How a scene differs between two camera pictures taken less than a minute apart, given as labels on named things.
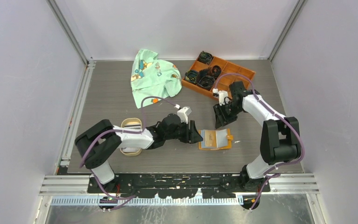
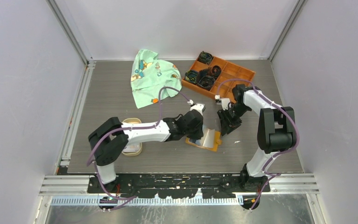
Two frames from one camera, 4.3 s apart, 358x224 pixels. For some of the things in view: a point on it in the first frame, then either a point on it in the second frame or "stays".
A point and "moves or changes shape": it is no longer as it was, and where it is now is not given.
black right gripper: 221,119 to 227,124
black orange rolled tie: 216,71 stays
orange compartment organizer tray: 203,78 stays
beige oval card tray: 131,122 stays
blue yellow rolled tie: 191,75 stays
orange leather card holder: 215,139 moves or changes shape
